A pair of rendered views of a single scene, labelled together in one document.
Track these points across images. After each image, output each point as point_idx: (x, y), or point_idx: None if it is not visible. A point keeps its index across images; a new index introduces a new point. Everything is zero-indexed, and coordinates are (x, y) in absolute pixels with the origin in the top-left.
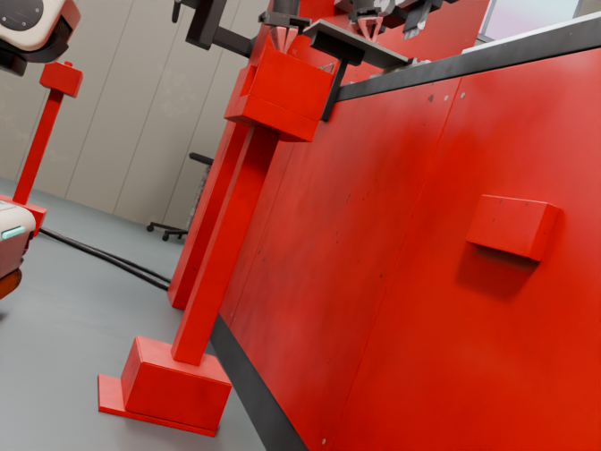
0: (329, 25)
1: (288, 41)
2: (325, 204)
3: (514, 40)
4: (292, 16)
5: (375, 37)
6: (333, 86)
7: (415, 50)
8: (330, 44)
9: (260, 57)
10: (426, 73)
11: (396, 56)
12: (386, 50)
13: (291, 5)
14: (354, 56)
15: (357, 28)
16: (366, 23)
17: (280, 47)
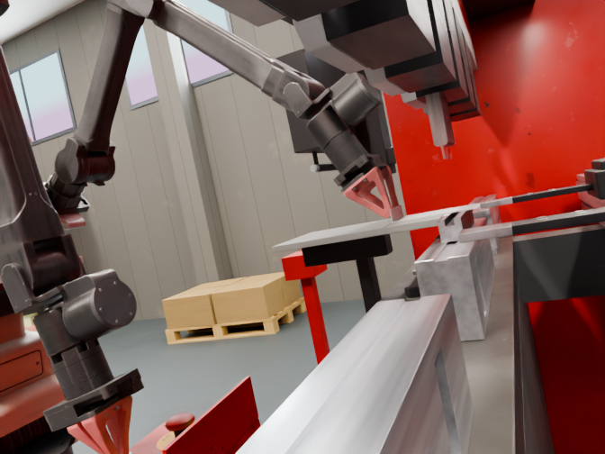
0: (287, 248)
1: (96, 439)
2: None
3: None
4: (75, 401)
5: (384, 200)
6: (365, 309)
7: (598, 47)
8: (327, 252)
9: (402, 188)
10: None
11: (416, 229)
12: (393, 229)
13: (67, 382)
14: (371, 249)
15: (368, 190)
16: (358, 192)
17: (96, 451)
